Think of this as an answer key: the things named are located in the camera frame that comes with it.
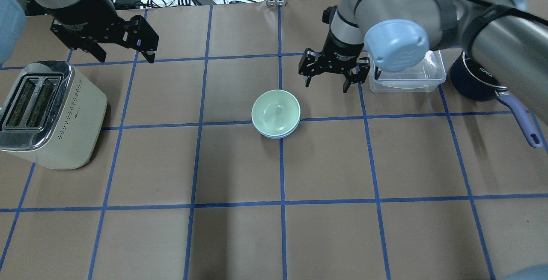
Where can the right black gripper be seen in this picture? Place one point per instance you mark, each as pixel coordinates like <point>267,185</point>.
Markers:
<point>341,50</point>

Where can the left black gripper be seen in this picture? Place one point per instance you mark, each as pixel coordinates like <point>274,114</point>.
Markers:
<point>81,9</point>

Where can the green bowl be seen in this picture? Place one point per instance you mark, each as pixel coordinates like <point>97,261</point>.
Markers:
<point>276,106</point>

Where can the blue bowl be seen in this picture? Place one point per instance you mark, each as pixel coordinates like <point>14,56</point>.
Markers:
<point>274,131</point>

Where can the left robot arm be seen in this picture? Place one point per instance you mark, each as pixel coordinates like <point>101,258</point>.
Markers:
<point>13,21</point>

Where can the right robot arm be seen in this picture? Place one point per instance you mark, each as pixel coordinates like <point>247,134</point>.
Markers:
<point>500,35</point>

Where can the silver toaster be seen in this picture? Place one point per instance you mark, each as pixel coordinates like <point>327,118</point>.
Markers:
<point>52,116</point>

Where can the clear plastic food container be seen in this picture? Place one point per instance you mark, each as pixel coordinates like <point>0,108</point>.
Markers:
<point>426,76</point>

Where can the blue saucepan with glass lid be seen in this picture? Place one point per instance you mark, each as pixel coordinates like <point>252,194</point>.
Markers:
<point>475,82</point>

